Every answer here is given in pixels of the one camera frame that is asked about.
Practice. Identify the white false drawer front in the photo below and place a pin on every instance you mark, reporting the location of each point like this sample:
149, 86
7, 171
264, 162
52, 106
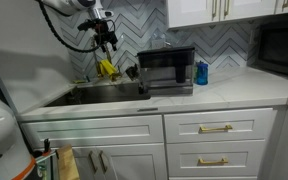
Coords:
94, 131

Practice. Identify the black microwave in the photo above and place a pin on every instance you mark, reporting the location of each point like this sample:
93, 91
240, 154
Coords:
280, 46

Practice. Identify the white lower cabinet door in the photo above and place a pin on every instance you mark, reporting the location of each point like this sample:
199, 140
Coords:
134, 163
84, 166

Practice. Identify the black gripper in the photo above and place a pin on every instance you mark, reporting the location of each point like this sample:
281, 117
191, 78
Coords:
105, 31

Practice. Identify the gold spring faucet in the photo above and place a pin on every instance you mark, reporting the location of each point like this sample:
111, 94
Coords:
108, 55

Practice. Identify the clear soap bottle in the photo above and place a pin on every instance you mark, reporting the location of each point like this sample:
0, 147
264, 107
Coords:
87, 78

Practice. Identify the blue plastic bottle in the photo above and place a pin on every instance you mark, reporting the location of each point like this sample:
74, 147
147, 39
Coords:
201, 75

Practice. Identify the white deep drawer front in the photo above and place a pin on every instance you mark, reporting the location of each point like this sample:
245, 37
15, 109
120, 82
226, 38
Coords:
190, 159

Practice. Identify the black-lidded clear water dispenser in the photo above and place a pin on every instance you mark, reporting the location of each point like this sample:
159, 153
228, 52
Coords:
165, 58

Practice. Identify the wooden cutting board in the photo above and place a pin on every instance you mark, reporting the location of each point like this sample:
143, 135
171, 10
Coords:
67, 163

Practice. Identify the white shallow drawer front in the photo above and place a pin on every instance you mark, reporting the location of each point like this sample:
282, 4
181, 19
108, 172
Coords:
217, 118

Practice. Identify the yellow sponge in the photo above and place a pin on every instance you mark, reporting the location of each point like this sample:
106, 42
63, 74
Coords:
78, 81

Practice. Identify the wide white upper cabinet door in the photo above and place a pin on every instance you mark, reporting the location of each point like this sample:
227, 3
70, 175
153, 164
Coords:
190, 11

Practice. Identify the yellow rubber gloves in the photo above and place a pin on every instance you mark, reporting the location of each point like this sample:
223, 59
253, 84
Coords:
108, 66

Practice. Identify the stainless steel sink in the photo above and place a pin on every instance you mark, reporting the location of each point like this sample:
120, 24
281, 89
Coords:
100, 95

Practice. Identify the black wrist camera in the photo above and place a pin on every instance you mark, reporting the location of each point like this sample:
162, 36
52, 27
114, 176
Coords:
87, 25

